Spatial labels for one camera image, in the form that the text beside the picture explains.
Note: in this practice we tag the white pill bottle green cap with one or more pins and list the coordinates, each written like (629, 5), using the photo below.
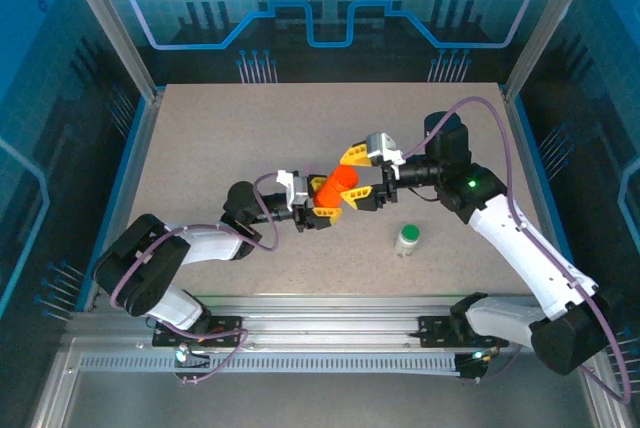
(407, 243)

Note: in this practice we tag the aluminium frame post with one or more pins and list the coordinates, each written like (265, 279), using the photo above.
(111, 23)
(550, 23)

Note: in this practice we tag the grey metal lower frame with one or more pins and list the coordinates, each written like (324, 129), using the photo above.
(325, 403)

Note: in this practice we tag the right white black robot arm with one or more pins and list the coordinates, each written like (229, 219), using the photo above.
(525, 248)

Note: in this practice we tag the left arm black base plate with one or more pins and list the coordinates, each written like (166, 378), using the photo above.
(231, 332)

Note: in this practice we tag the blue table edge strip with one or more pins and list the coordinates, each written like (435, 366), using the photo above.
(538, 173)
(125, 173)

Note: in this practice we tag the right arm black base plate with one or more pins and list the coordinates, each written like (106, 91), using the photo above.
(432, 333)

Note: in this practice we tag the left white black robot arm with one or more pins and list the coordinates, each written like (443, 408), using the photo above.
(210, 243)

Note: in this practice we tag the orange pill bottle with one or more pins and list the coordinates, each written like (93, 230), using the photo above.
(337, 188)

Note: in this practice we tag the orange bottle cap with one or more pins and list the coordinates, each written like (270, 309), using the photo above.
(347, 175)

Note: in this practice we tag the aluminium cross beam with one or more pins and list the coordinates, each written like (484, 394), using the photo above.
(325, 318)

